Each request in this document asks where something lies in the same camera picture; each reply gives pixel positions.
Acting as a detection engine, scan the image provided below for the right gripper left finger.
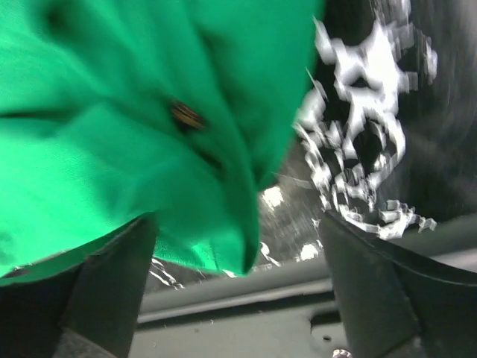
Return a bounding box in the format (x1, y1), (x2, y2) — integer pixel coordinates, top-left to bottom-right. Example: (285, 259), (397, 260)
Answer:
(1, 216), (157, 357)

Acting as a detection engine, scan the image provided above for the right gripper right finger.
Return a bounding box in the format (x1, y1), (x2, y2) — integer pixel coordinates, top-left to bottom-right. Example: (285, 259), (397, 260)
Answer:
(320, 214), (476, 357)

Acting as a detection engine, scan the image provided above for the green t shirt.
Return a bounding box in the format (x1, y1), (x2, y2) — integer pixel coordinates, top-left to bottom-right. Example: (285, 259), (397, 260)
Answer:
(1, 1), (324, 276)

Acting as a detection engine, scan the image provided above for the black marble pattern mat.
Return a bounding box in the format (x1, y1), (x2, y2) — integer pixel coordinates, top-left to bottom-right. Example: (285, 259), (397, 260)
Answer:
(150, 1), (476, 291)

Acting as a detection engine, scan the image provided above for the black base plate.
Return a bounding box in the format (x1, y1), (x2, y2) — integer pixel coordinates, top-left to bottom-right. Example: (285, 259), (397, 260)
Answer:
(128, 212), (477, 358)

